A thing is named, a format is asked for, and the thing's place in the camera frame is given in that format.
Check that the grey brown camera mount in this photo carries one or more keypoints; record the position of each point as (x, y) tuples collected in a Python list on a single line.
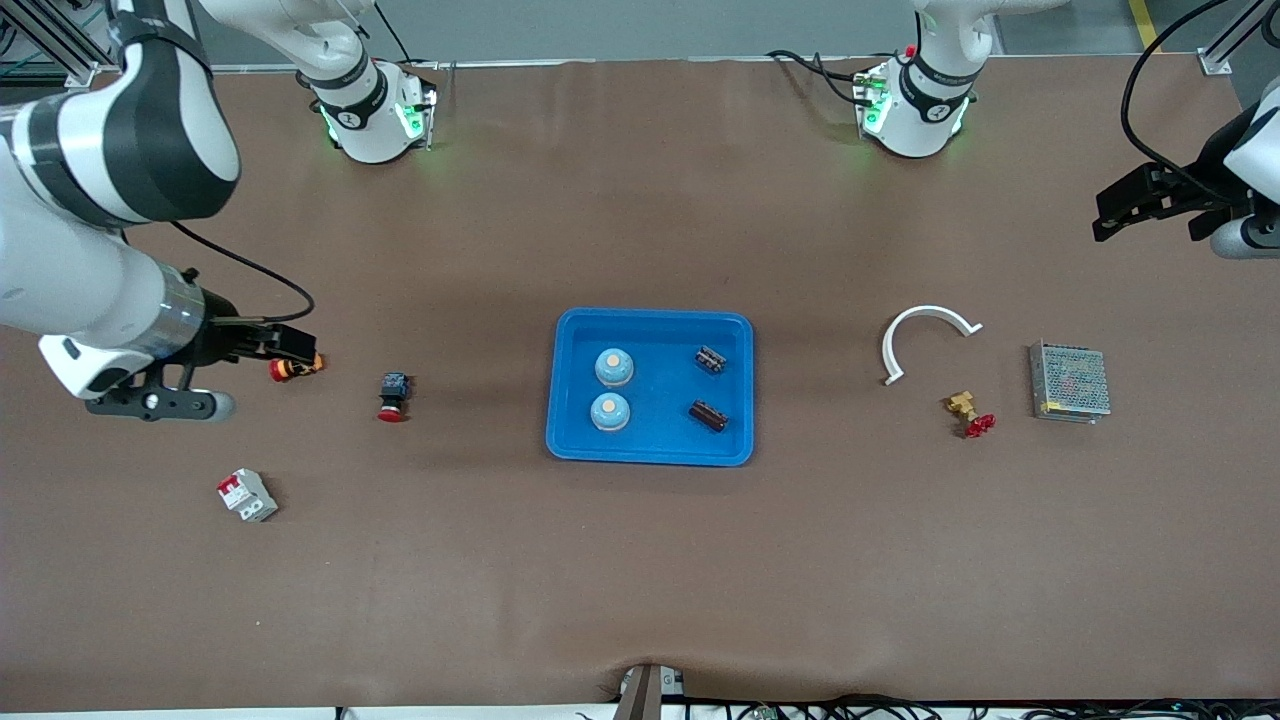
[(645, 695)]

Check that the white curved pipe clamp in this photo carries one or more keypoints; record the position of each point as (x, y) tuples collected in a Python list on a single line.
[(928, 311)]

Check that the blue desk bell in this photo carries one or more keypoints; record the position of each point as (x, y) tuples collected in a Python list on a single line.
[(610, 411), (614, 367)]

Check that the orange red emergency button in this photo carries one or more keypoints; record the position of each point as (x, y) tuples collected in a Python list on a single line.
[(295, 371)]

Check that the metal mesh power supply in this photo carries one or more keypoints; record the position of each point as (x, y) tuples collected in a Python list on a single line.
[(1070, 380)]

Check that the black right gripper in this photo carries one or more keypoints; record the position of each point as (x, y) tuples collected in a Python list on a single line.
[(218, 333)]

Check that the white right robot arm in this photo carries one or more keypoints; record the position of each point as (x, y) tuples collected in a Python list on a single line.
[(60, 270)]

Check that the brown table mat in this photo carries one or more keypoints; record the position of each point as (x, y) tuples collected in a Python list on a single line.
[(640, 580)]

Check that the aluminium frame profile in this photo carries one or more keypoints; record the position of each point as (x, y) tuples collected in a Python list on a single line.
[(1215, 62), (50, 38)]

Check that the short black electrolytic capacitor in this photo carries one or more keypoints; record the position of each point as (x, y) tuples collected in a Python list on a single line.
[(711, 360)]

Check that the long black electrolytic capacitor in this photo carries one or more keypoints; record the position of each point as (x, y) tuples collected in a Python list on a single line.
[(708, 416)]

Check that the white red circuit breaker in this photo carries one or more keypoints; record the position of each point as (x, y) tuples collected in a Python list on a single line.
[(248, 496)]

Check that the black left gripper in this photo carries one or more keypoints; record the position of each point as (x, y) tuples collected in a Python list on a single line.
[(1207, 166)]

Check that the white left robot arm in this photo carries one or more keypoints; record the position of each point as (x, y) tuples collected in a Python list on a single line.
[(915, 120)]

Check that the blue plastic tray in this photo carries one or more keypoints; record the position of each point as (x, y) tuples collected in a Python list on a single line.
[(660, 440)]

